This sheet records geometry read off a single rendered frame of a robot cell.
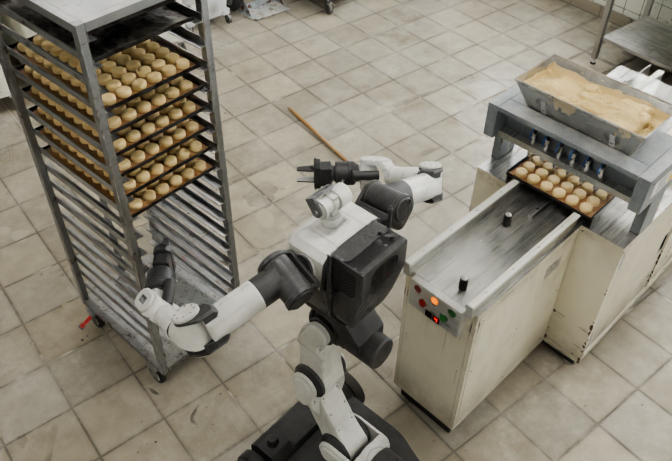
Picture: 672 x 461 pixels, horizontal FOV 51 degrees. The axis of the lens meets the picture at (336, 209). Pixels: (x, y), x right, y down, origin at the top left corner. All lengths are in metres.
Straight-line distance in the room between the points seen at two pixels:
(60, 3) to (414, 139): 2.92
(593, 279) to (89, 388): 2.29
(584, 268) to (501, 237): 0.44
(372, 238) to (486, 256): 0.86
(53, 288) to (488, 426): 2.29
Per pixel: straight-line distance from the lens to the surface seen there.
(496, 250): 2.83
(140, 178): 2.66
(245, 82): 5.33
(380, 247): 2.00
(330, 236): 2.03
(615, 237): 3.03
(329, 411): 2.74
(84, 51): 2.26
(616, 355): 3.74
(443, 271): 2.71
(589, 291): 3.21
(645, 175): 2.81
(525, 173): 3.09
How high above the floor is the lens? 2.79
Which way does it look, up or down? 42 degrees down
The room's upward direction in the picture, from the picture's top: 1 degrees clockwise
